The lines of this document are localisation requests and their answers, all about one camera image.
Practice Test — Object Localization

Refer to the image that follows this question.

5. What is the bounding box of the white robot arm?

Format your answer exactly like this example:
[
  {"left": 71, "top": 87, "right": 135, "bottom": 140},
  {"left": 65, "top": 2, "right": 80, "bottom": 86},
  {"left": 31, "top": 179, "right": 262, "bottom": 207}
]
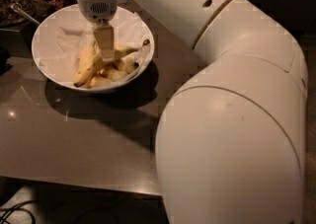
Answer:
[{"left": 78, "top": 0, "right": 308, "bottom": 224}]

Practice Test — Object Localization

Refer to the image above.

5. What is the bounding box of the metal spoon handle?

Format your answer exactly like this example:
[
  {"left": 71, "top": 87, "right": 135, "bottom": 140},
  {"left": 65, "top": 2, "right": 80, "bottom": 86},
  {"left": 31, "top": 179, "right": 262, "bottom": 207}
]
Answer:
[{"left": 11, "top": 3, "right": 40, "bottom": 26}]

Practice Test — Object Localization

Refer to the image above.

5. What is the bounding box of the black cable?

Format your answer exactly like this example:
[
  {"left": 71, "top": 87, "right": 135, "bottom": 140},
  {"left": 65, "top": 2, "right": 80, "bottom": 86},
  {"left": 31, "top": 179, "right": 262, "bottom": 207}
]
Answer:
[{"left": 0, "top": 199, "right": 38, "bottom": 224}]

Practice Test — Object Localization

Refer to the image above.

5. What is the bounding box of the white paper liner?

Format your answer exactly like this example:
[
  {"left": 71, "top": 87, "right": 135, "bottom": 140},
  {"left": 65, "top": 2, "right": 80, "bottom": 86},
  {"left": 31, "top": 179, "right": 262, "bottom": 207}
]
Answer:
[{"left": 39, "top": 7, "right": 152, "bottom": 83}]

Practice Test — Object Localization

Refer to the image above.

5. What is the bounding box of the white bowl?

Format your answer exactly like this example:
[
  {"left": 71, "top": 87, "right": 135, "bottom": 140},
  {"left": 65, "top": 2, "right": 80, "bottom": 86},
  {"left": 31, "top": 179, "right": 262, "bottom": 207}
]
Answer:
[{"left": 31, "top": 2, "right": 155, "bottom": 95}]

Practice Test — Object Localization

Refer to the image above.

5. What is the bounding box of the yellow banana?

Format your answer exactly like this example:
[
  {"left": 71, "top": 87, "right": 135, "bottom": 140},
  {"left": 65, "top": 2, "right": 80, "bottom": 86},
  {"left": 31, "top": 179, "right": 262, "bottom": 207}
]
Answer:
[
  {"left": 74, "top": 45, "right": 138, "bottom": 88},
  {"left": 100, "top": 67, "right": 127, "bottom": 81},
  {"left": 87, "top": 75, "right": 112, "bottom": 89},
  {"left": 79, "top": 42, "right": 98, "bottom": 68},
  {"left": 114, "top": 60, "right": 138, "bottom": 74}
]

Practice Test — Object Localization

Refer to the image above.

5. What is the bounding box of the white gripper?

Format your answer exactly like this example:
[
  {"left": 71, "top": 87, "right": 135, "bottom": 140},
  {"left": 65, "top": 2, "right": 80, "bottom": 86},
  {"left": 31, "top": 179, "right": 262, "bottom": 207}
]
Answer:
[{"left": 77, "top": 0, "right": 117, "bottom": 61}]

